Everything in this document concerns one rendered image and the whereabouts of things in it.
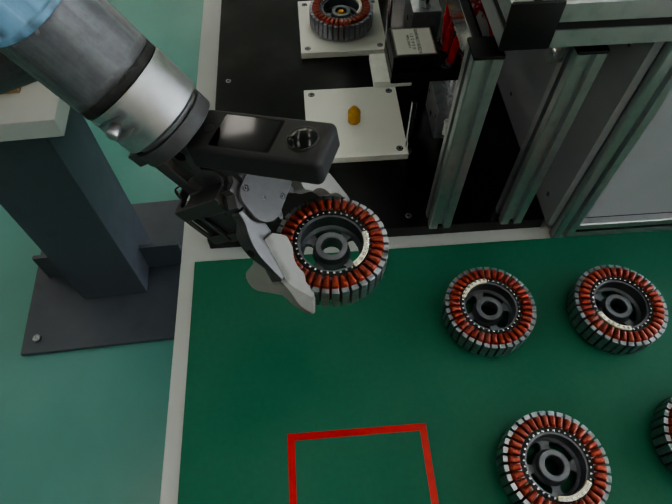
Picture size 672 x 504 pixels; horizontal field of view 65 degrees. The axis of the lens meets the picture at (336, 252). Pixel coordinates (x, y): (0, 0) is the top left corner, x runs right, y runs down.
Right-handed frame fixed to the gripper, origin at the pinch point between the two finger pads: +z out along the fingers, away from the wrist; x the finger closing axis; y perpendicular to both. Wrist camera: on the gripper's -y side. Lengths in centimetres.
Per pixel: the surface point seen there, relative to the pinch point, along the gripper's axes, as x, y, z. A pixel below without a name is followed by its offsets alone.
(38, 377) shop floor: 5, 121, 23
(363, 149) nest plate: -26.9, 11.6, 10.0
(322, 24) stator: -50, 20, 0
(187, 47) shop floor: -132, 135, 15
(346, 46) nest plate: -49, 18, 5
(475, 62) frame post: -16.6, -14.5, -3.6
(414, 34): -36.6, -0.2, 1.8
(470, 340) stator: -0.4, -4.1, 21.4
